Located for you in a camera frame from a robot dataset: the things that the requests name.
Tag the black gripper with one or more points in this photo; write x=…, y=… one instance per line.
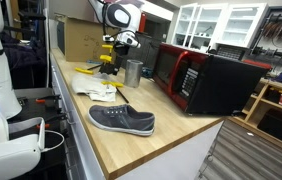
x=122, y=50

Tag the metal cylinder tin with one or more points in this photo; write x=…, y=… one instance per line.
x=133, y=73

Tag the gray towel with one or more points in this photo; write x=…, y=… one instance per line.
x=91, y=88

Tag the black wedge tool holder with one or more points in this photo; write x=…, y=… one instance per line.
x=106, y=69

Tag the blue tool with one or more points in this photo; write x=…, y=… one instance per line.
x=92, y=62

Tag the dark gray fabric bin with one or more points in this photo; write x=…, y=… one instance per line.
x=151, y=50

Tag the large cardboard box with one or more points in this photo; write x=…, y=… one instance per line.
x=77, y=40

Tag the gray canvas shoe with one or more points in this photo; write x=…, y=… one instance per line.
x=124, y=120

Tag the dark purple cloth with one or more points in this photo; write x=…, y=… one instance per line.
x=24, y=56

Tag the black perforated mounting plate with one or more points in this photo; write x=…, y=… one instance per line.
x=31, y=111

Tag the white glass-door cabinet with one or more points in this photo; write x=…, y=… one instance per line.
x=214, y=23

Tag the red microwave oven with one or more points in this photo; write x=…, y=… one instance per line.
x=221, y=86

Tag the black slotted crate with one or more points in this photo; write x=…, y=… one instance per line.
x=231, y=52

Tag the wooden shelf unit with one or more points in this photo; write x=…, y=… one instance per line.
x=257, y=103

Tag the black tool pegboard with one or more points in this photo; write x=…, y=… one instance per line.
x=281, y=36

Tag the black storage bin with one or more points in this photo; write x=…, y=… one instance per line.
x=277, y=125

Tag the red vertical post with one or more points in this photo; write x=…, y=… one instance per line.
x=142, y=22

